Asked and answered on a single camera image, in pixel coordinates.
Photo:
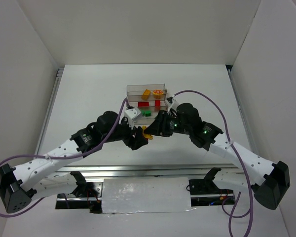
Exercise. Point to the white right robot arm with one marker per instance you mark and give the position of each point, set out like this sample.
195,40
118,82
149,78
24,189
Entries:
269,181

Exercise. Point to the red long lego brick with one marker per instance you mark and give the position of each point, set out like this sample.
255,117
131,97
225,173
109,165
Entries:
143,104

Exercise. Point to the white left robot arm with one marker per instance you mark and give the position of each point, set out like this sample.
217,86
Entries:
24,183

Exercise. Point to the clear near container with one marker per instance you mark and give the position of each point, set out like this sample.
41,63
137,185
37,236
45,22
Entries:
149,120

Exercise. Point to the white taped cover panel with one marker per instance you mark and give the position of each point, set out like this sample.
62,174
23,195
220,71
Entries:
145,195

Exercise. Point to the clear far container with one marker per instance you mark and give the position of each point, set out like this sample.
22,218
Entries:
139,89

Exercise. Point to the green square lego brick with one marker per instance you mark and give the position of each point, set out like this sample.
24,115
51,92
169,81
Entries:
146,113

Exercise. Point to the clear middle container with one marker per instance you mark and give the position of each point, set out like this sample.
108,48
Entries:
137,101

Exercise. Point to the yellow long lego brick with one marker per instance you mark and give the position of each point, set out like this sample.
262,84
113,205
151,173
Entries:
145,95

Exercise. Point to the yellow arch lego brick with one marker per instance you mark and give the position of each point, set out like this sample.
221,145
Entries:
146,136

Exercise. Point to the red small lego brick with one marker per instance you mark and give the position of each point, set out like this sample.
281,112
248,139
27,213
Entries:
157,105

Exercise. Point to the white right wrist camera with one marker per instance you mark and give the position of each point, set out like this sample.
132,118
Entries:
172,104

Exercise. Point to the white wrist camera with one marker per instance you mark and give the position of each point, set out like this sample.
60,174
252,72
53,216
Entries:
133,115
172,104

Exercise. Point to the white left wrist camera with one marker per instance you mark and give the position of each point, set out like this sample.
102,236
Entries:
133,115

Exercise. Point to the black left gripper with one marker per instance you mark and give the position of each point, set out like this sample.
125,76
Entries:
133,139

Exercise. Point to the clear container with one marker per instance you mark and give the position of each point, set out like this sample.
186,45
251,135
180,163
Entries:
139,89
149,120
137,101

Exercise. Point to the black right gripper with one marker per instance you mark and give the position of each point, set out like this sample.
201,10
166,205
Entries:
161,124

